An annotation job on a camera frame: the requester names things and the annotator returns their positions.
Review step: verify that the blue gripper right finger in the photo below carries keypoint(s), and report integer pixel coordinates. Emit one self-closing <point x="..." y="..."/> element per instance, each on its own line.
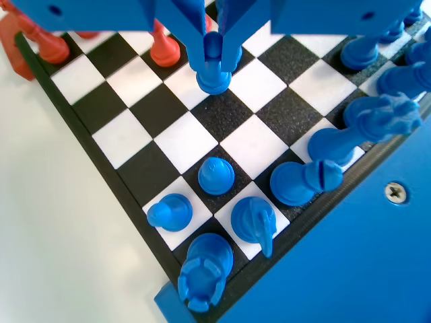
<point x="232" y="33"/>

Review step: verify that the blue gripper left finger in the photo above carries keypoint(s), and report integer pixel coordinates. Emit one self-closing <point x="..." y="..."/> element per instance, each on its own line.
<point x="195" y="33"/>

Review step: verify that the blue chess pawn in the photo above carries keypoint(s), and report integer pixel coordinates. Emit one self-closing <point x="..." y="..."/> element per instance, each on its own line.
<point x="238" y="55"/>
<point x="215" y="176"/>
<point x="213" y="80"/>
<point x="413" y="16"/>
<point x="171" y="213"/>
<point x="392" y="32"/>
<point x="358" y="54"/>

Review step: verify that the red chess pawn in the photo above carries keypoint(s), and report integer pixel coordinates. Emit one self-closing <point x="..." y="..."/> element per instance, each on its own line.
<point x="52" y="50"/>
<point x="165" y="50"/>
<point x="208" y="23"/>
<point x="85" y="34"/>

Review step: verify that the black and white chessboard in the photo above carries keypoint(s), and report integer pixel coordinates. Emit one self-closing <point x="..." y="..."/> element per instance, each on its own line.
<point x="187" y="144"/>

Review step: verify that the blue chess king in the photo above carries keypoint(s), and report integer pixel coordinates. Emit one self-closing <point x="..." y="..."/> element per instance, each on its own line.
<point x="357" y="111"/>

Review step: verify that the blue chess queen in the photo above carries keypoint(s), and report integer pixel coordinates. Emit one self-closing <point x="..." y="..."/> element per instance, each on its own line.
<point x="328" y="148"/>

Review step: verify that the blue chess bishop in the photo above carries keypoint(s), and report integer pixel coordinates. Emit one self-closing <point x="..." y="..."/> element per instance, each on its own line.
<point x="291" y="183"/>
<point x="392" y="82"/>

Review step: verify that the blue chess rook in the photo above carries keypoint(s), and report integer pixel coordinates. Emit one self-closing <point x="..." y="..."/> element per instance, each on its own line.
<point x="207" y="266"/>

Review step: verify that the silver screw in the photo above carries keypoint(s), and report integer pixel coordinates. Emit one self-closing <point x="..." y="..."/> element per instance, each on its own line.
<point x="395" y="192"/>

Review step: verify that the blue arm base plate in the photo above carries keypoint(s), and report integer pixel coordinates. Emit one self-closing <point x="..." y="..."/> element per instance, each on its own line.
<point x="336" y="269"/>

